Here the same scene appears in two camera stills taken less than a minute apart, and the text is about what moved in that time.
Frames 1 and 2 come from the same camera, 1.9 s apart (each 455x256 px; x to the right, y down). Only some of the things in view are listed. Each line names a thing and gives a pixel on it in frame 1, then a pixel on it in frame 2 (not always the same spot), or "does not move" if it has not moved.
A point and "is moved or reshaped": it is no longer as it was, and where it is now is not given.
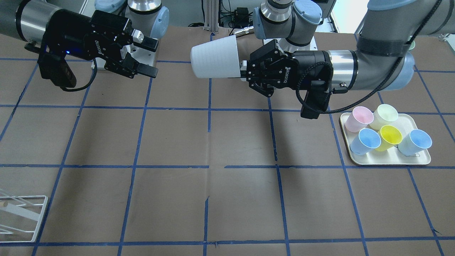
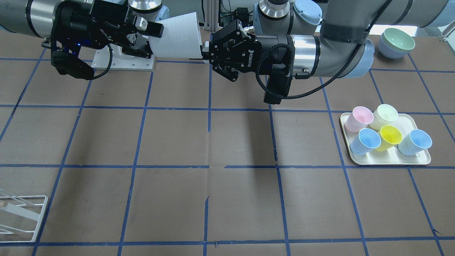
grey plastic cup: x=218 y=58 is moved or reshaped
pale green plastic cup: x=385 y=114 does not move
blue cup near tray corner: x=367 y=140 does not move
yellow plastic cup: x=390 y=136 does not move
